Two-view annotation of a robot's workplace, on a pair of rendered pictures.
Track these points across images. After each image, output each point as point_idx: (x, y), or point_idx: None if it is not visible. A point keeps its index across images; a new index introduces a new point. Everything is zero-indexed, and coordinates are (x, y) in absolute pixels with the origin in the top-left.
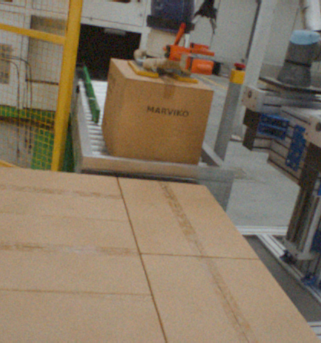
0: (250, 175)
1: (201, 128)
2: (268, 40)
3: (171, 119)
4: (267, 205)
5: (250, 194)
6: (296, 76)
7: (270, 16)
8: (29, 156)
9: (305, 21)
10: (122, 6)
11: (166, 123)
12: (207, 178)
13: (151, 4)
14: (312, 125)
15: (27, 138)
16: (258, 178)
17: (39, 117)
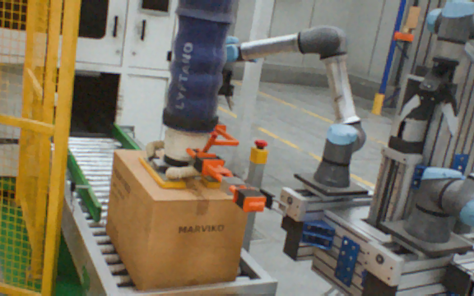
0: (262, 232)
1: (239, 239)
2: (245, 34)
3: (206, 235)
4: (290, 274)
5: (268, 261)
6: (337, 178)
7: (263, 38)
8: None
9: (338, 111)
10: (95, 43)
11: (201, 241)
12: (248, 294)
13: (169, 101)
14: (372, 255)
15: None
16: (271, 235)
17: None
